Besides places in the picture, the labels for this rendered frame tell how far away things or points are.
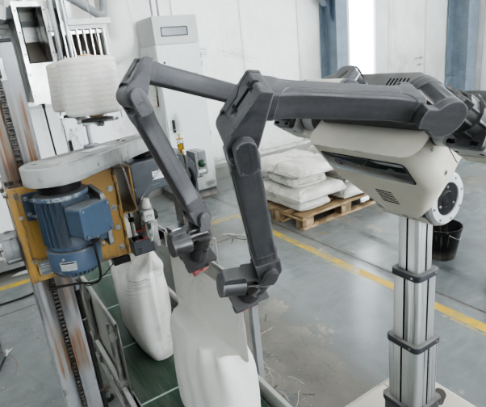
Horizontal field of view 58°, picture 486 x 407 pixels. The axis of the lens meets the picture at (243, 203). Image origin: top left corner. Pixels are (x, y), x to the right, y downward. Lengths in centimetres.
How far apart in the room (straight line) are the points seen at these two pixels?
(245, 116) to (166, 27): 467
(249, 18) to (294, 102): 588
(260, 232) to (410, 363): 89
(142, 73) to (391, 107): 61
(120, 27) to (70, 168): 354
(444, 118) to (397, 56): 781
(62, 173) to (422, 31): 840
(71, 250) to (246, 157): 76
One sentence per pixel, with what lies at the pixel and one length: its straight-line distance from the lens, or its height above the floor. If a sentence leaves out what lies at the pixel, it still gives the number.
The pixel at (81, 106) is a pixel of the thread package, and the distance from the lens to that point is 129.
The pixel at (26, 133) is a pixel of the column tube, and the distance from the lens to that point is 152.
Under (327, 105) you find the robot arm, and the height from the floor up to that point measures 155.
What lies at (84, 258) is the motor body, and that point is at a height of 114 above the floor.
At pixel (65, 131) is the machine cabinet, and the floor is 118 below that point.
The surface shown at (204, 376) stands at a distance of 145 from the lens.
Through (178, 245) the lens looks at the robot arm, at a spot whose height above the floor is 116.
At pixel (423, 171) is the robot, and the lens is 113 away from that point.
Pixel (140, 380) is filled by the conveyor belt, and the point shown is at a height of 38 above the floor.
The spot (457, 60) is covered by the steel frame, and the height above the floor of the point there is 117.
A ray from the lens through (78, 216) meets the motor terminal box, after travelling 124.
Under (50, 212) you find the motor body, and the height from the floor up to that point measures 129.
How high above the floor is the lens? 164
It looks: 18 degrees down
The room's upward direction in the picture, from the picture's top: 6 degrees counter-clockwise
